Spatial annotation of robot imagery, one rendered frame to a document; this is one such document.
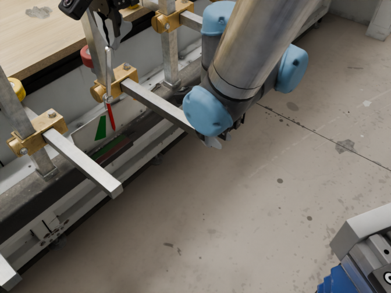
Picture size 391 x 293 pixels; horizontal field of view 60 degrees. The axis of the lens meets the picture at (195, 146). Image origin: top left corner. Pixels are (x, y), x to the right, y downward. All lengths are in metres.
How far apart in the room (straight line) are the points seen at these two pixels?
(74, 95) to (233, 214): 0.92
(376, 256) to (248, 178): 1.28
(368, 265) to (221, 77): 0.35
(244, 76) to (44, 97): 0.83
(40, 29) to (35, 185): 0.49
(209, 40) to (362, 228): 0.38
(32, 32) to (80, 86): 0.21
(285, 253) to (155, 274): 0.58
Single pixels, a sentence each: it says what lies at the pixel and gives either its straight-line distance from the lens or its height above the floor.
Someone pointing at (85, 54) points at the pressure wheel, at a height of 0.91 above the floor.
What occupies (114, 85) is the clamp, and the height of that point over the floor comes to 0.86.
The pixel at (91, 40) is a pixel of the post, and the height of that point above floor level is 1.01.
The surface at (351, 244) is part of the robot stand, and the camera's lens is 0.59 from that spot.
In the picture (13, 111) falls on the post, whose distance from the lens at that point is 0.84.
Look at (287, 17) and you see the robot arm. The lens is 0.36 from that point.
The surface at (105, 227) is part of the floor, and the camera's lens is 1.69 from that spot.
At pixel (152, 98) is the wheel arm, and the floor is 0.86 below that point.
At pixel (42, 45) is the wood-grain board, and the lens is 1.12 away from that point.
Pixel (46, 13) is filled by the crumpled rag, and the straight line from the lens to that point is 1.26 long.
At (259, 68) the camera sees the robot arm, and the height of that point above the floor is 1.22.
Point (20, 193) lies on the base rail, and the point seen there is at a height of 0.70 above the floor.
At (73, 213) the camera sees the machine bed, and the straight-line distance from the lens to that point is 1.57.
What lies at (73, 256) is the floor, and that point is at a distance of 1.67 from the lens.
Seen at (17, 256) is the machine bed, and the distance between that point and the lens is 1.56.
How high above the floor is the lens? 1.46
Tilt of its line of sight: 50 degrees down
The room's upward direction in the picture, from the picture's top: straight up
